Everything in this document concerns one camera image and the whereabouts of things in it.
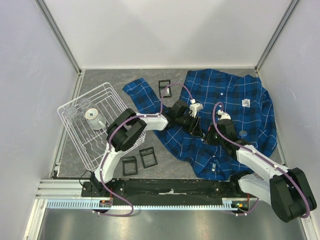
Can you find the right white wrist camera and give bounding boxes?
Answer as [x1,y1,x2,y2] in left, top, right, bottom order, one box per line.
[216,110,231,123]

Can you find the clear glass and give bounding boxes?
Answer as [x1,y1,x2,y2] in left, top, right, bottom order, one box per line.
[64,106,81,126]
[79,98,95,113]

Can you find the black frame near rack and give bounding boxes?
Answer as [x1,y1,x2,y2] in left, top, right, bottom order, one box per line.
[120,156,138,177]

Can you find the white ceramic mug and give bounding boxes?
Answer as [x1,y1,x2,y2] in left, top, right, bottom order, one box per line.
[84,107,107,131]

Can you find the right aluminium frame post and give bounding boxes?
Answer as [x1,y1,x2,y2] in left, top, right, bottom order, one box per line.
[254,0,301,75]

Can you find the blue plaid shirt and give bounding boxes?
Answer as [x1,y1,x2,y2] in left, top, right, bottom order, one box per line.
[122,69,278,181]

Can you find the black frame front middle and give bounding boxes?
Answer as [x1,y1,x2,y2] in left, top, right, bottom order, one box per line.
[139,146,158,169]

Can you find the aluminium frame post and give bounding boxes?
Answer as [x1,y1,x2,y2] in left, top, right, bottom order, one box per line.
[35,0,82,75]
[254,0,301,75]

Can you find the left aluminium frame post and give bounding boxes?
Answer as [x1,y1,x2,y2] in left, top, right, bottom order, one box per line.
[35,0,82,75]

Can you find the clear glass right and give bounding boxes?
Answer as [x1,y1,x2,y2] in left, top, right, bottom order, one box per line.
[79,98,95,113]

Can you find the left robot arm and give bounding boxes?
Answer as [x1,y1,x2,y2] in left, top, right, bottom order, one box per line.
[89,99,204,197]

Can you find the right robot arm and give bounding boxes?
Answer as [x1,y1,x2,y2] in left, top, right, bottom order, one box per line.
[205,119,317,223]

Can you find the light blue cable duct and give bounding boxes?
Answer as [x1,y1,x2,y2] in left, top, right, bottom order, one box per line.
[46,199,239,211]

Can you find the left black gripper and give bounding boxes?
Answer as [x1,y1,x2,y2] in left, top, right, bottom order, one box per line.
[175,113,203,139]

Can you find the black frame at back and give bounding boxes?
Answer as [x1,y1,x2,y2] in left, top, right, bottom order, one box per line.
[158,79,172,98]

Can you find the white wire dish rack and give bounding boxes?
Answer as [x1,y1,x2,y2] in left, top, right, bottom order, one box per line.
[57,82,146,171]

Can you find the dark blue round brooch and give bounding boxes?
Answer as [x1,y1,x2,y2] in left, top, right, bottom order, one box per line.
[238,130,248,138]

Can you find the clear glass left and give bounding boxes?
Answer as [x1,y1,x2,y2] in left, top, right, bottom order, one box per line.
[64,106,81,126]

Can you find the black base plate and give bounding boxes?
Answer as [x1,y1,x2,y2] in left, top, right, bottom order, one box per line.
[82,177,248,201]

